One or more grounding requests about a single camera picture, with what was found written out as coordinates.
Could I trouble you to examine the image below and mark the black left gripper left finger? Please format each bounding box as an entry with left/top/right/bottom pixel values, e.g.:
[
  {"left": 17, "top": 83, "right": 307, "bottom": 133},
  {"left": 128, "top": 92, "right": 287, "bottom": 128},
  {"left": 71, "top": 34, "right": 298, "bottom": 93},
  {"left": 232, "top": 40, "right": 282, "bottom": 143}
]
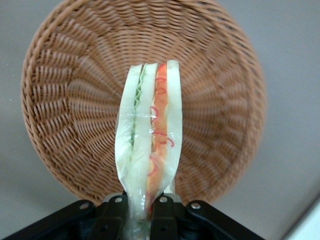
[{"left": 93, "top": 192, "right": 130, "bottom": 240}]

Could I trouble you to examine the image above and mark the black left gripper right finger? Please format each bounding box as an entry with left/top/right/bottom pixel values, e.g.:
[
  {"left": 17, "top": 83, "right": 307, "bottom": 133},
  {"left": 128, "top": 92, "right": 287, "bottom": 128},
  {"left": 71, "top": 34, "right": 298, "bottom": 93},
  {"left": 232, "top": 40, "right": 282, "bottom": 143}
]
[{"left": 149, "top": 194, "right": 187, "bottom": 240}]

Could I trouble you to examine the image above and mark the triangle sandwich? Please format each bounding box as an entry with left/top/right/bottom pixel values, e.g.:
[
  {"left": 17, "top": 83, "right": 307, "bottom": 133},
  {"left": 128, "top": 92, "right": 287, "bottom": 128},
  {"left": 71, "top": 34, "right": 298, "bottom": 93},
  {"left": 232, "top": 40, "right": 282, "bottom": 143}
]
[{"left": 114, "top": 59, "right": 183, "bottom": 240}]

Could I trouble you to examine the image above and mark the round brown wicker basket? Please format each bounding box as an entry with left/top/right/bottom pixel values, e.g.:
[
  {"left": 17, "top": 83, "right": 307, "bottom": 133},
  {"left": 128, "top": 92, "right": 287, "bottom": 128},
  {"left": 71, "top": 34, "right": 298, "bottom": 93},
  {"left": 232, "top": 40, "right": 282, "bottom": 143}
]
[{"left": 20, "top": 0, "right": 267, "bottom": 207}]

